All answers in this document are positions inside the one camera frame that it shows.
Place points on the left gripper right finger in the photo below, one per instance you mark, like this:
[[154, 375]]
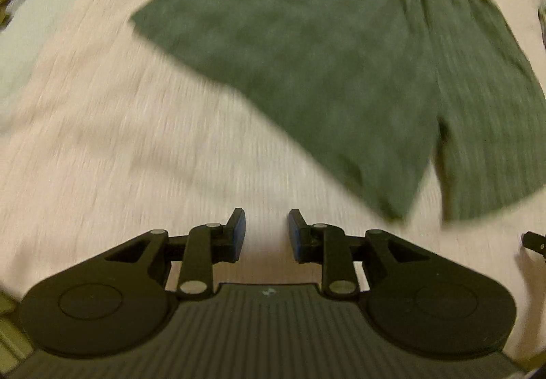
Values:
[[327, 246]]

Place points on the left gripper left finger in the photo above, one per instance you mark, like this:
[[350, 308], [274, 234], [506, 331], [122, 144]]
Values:
[[207, 245]]

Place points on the green plaid shorts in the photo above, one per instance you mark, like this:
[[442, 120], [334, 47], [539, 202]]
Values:
[[374, 90]]

